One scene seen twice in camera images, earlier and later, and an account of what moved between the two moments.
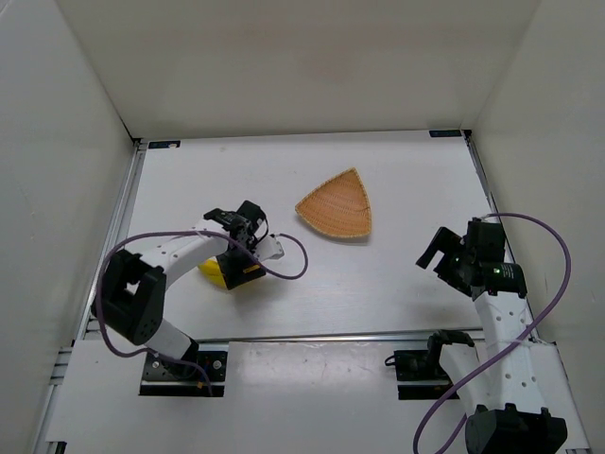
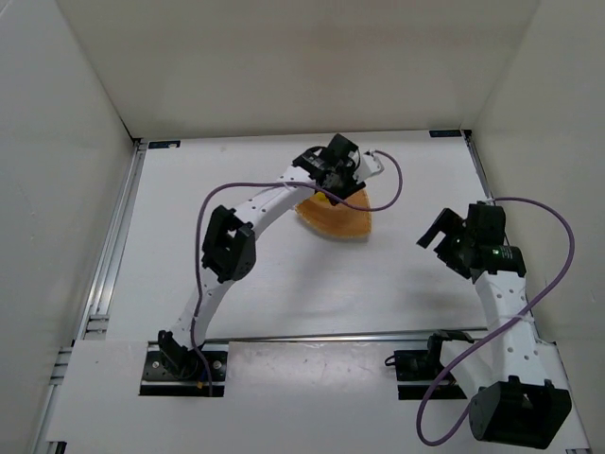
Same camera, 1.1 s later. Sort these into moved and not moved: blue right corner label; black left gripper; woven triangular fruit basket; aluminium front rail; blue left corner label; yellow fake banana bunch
Moved: yellow fake banana bunch; black left gripper
Not moved: blue left corner label; aluminium front rail; woven triangular fruit basket; blue right corner label
